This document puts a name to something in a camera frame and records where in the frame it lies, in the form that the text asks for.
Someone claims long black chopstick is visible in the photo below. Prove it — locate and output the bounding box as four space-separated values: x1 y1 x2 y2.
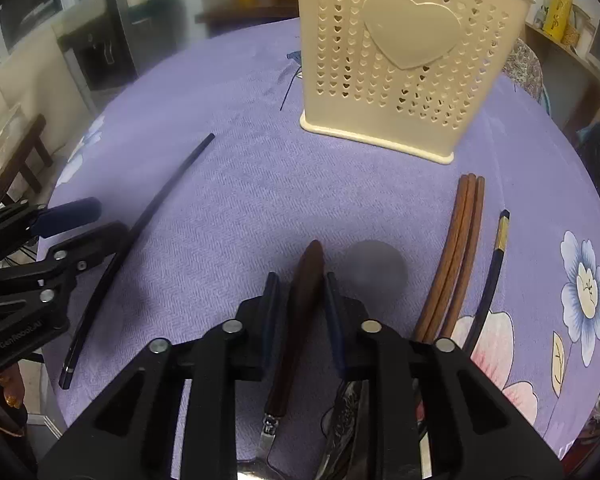
58 132 217 391

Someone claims wooden handled metal spoon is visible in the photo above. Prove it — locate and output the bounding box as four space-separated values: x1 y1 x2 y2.
237 240 325 479

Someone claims wooden chair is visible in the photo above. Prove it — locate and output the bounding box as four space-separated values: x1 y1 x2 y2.
0 112 53 207

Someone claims brown wooden chopstick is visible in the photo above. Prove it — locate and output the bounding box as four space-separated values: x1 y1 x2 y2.
412 174 468 342
422 174 477 342
439 177 486 337

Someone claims purple floral tablecloth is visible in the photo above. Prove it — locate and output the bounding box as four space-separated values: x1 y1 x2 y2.
52 21 600 454

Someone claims water dispenser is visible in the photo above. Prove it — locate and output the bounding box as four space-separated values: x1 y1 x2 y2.
58 0 181 92

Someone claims black gold tipped chopstick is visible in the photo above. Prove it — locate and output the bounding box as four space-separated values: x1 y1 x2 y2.
463 209 510 356

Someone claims dark wooden counter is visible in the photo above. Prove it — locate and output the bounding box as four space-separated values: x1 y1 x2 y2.
195 0 299 37

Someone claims cream perforated cutlery holder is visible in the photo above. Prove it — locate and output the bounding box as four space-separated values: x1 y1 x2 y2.
298 0 533 164

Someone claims yellow tall box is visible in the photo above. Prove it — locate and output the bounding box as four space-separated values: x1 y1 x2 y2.
543 0 572 42

